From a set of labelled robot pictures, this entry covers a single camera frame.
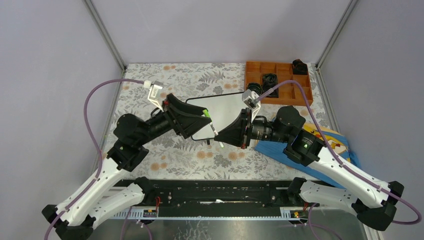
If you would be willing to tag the blue pikachu cloth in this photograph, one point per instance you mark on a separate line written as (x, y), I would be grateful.
(338, 143)

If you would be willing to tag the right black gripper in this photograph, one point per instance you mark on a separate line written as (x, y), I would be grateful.
(235, 133)

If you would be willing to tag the black item in tray left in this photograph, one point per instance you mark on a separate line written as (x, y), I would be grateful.
(255, 87)

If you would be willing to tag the black item in tray corner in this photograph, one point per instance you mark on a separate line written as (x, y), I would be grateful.
(299, 67)

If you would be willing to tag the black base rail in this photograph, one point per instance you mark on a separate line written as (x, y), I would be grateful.
(219, 199)

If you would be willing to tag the right aluminium frame post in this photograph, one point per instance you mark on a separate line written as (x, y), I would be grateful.
(336, 33)

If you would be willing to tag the black item in tray middle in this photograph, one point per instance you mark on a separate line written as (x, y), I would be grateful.
(270, 80)

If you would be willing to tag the aluminium frame post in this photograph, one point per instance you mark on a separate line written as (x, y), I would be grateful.
(99, 23)
(336, 33)

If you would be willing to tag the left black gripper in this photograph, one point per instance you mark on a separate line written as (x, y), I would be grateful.
(187, 119)

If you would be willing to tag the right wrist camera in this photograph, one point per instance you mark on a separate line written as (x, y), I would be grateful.
(251, 99)

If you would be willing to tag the orange compartment tray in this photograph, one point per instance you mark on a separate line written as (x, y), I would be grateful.
(296, 93)

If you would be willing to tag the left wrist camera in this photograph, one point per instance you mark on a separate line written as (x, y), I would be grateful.
(155, 88)

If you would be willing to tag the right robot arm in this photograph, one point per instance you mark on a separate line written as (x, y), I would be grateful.
(371, 200)

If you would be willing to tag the floral table mat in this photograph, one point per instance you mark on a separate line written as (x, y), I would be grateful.
(174, 157)

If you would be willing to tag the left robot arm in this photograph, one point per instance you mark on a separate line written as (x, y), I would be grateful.
(80, 214)

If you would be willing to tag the small whiteboard black frame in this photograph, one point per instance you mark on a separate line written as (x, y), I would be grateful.
(223, 110)

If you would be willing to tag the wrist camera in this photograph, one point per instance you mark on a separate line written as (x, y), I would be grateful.
(251, 99)
(155, 88)

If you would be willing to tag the left aluminium frame post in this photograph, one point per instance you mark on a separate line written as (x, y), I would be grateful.
(99, 23)

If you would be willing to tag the green capped marker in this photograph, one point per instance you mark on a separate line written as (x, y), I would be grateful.
(206, 113)

